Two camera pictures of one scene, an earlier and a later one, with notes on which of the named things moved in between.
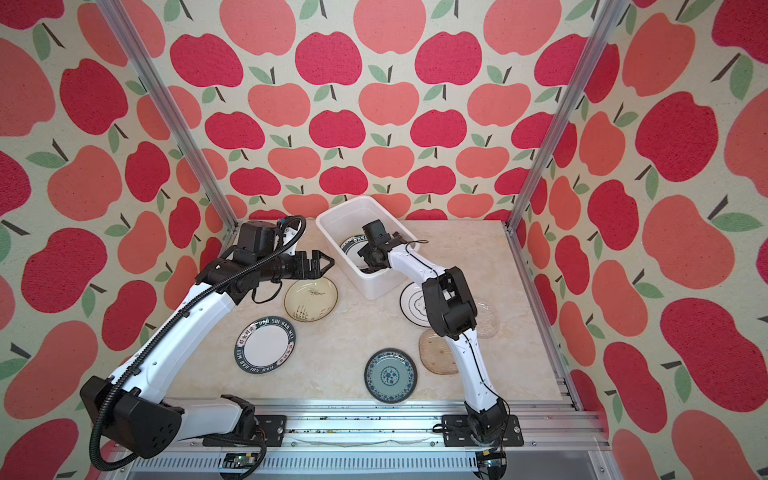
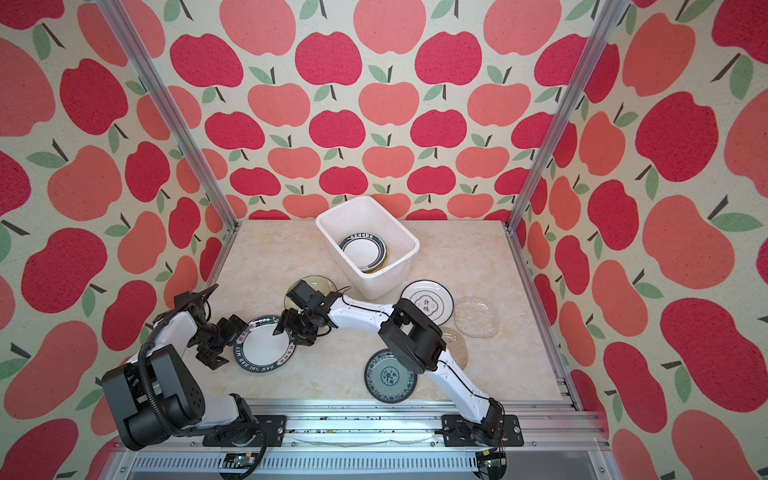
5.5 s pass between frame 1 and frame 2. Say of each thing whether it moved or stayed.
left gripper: moved
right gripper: moved
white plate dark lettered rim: stayed
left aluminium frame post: stayed
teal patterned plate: stayed
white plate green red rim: stayed
